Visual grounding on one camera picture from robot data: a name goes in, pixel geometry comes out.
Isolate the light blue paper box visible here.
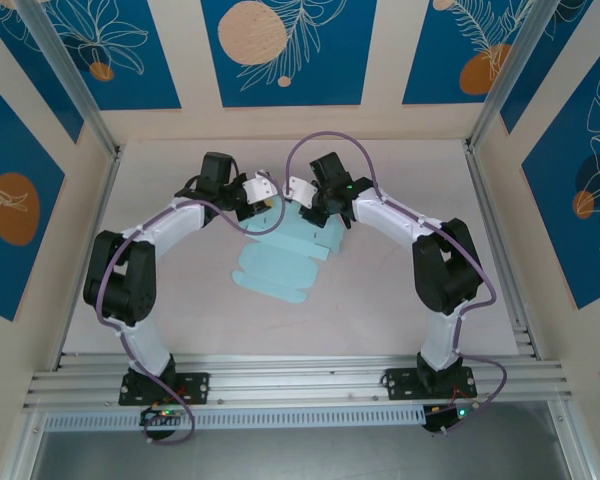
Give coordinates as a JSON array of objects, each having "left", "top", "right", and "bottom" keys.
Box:
[{"left": 229, "top": 201, "right": 349, "bottom": 307}]

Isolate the blue poster with peach circle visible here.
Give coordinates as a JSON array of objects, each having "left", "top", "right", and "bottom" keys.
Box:
[{"left": 200, "top": 0, "right": 379, "bottom": 109}]

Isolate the grey metal sheet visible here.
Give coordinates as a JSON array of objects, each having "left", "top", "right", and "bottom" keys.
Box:
[{"left": 28, "top": 427, "right": 584, "bottom": 480}]

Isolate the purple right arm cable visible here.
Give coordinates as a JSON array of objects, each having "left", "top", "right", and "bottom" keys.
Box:
[{"left": 285, "top": 130, "right": 509, "bottom": 437}]

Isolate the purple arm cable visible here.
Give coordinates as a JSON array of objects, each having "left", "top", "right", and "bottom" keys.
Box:
[
  {"left": 285, "top": 130, "right": 509, "bottom": 437},
  {"left": 95, "top": 189, "right": 288, "bottom": 447}
]

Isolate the aluminium side rail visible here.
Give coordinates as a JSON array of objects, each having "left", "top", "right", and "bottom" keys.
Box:
[
  {"left": 53, "top": 145, "right": 125, "bottom": 372},
  {"left": 461, "top": 139, "right": 540, "bottom": 359}
]

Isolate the blue floral wall poster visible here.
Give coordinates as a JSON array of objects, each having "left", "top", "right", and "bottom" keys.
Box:
[
  {"left": 401, "top": 0, "right": 537, "bottom": 107},
  {"left": 28, "top": 0, "right": 183, "bottom": 112},
  {"left": 0, "top": 69, "right": 67, "bottom": 323},
  {"left": 521, "top": 39, "right": 600, "bottom": 312}
]

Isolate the aluminium rail beam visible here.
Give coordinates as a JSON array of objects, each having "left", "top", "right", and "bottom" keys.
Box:
[{"left": 21, "top": 351, "right": 575, "bottom": 414}]

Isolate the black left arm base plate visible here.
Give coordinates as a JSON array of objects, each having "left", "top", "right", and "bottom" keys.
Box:
[{"left": 118, "top": 371, "right": 212, "bottom": 407}]

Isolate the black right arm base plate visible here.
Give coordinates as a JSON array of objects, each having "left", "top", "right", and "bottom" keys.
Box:
[{"left": 383, "top": 366, "right": 479, "bottom": 402}]

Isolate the aluminium frame post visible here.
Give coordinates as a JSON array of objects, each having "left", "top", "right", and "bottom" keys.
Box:
[
  {"left": 466, "top": 0, "right": 557, "bottom": 151},
  {"left": 15, "top": 0, "right": 125, "bottom": 157}
]

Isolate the grey slotted cable duct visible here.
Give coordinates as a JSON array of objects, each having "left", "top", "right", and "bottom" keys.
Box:
[{"left": 43, "top": 404, "right": 427, "bottom": 433}]

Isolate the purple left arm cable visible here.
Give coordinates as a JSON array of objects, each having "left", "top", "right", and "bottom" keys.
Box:
[{"left": 95, "top": 189, "right": 288, "bottom": 447}]

